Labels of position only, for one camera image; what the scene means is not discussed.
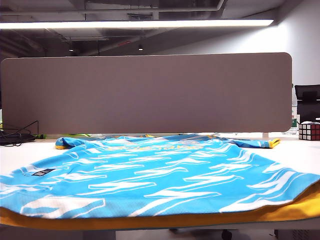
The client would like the blue white yellow soccer jersey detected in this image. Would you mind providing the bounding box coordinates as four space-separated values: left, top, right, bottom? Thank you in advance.
0 133 320 230

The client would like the grey-brown desk partition panel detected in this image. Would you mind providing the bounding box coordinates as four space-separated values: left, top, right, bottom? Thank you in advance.
0 51 294 136

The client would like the long ceiling light strip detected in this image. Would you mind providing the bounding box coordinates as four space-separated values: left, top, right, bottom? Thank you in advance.
0 19 275 30

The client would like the clear bottle green label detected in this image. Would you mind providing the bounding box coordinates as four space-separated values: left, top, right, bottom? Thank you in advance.
290 83 301 136

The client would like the black office chair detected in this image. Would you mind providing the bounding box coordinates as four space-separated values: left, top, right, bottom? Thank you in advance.
294 84 320 125

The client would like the rubik's cube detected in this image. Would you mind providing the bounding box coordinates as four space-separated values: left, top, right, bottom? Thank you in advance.
298 121 320 141

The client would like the black looping cable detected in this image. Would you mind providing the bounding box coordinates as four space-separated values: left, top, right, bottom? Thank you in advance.
14 120 40 137

